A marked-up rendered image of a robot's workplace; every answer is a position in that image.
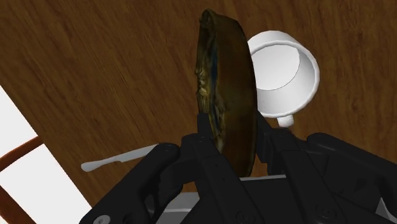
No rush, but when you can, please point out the white mug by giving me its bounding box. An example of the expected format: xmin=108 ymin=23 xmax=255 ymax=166
xmin=247 ymin=30 xmax=321 ymax=129

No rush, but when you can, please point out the dark golden brown plate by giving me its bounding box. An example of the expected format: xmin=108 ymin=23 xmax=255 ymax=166
xmin=194 ymin=8 xmax=259 ymax=178

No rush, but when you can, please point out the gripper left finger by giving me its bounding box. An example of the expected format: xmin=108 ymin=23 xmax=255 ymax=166
xmin=79 ymin=112 xmax=265 ymax=224

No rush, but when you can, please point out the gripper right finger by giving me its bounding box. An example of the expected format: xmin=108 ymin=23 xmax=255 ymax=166
xmin=256 ymin=111 xmax=397 ymax=224

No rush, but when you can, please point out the grey table knife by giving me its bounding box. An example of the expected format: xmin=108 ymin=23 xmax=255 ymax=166
xmin=81 ymin=143 xmax=160 ymax=173

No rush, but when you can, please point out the brown wooden table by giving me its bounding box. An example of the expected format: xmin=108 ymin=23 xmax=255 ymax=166
xmin=0 ymin=0 xmax=397 ymax=208

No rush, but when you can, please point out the brown wooden chair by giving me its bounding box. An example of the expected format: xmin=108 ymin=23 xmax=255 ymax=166
xmin=0 ymin=136 xmax=43 ymax=224

